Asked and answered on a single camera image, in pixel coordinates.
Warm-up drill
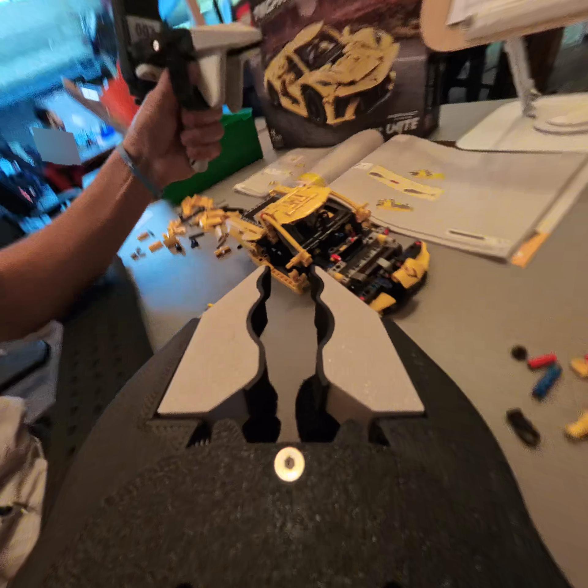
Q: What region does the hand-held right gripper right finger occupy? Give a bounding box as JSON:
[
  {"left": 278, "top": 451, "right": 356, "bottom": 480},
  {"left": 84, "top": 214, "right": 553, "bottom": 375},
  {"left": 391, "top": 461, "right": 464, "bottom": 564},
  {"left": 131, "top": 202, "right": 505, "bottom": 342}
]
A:
[{"left": 295, "top": 267, "right": 425, "bottom": 444}]

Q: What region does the green plastic bin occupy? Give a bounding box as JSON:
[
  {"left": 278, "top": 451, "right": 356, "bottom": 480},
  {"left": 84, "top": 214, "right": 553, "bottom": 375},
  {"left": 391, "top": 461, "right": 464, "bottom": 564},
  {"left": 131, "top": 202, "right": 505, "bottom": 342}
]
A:
[{"left": 162, "top": 108, "right": 266, "bottom": 206}]

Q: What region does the red plastic bin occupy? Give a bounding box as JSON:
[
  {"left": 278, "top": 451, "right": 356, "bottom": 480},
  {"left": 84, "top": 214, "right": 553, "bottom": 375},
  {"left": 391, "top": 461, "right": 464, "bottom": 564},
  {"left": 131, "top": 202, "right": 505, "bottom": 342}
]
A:
[{"left": 100, "top": 64, "right": 139, "bottom": 135}]

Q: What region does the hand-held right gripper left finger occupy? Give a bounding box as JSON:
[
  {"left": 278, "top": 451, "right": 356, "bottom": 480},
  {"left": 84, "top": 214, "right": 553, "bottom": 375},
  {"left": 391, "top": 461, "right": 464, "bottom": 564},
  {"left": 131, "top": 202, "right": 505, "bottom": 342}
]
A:
[{"left": 156, "top": 266, "right": 282, "bottom": 444}]

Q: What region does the pile of red blue pins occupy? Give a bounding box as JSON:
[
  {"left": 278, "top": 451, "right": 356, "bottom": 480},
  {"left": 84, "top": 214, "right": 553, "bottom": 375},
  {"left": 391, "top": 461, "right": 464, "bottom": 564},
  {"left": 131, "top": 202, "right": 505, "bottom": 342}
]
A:
[{"left": 505, "top": 344, "right": 588, "bottom": 449}]

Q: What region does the grey wristband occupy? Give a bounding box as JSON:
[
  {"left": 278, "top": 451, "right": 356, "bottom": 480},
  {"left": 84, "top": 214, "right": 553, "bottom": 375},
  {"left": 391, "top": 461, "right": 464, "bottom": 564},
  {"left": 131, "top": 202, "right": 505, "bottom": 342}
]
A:
[{"left": 115, "top": 144, "right": 164, "bottom": 199}]

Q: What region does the yellow toy car model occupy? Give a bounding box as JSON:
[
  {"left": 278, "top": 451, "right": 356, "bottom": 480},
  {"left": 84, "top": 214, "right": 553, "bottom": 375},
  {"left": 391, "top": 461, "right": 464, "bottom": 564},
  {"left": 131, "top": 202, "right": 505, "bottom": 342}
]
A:
[{"left": 224, "top": 184, "right": 431, "bottom": 314}]

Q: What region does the pile of yellow bricks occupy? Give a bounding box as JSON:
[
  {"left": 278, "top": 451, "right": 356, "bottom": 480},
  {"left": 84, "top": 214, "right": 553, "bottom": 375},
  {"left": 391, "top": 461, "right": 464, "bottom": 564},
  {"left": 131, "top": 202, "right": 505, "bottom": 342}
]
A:
[{"left": 130, "top": 194, "right": 240, "bottom": 261}]

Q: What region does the person's left forearm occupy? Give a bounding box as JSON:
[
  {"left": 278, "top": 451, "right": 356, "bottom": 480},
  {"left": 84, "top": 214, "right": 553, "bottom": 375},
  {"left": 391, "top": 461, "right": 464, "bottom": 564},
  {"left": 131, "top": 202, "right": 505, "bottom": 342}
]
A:
[{"left": 0, "top": 152, "right": 154, "bottom": 341}]

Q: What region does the grey desk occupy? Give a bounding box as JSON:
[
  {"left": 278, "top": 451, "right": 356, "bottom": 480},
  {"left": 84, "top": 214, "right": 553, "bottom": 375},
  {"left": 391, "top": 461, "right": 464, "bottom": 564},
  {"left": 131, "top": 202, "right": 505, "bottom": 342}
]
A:
[{"left": 117, "top": 99, "right": 588, "bottom": 588}]

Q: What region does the person's left hand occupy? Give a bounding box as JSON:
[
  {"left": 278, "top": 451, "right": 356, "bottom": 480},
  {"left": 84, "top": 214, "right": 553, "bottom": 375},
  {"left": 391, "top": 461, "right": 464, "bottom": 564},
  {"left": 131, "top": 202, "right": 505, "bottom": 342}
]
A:
[{"left": 122, "top": 73, "right": 227, "bottom": 190}]

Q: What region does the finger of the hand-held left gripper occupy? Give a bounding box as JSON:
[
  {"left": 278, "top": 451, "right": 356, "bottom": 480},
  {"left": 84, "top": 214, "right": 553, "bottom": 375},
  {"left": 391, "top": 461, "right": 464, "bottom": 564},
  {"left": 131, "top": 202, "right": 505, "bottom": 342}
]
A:
[
  {"left": 190, "top": 24, "right": 263, "bottom": 109},
  {"left": 227, "top": 47, "right": 252, "bottom": 112}
]

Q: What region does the toy car set box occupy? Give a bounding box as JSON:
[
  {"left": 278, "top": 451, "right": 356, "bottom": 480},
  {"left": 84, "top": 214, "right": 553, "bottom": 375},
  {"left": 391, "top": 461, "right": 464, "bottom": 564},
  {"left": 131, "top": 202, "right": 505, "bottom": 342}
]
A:
[{"left": 258, "top": 0, "right": 440, "bottom": 151}]

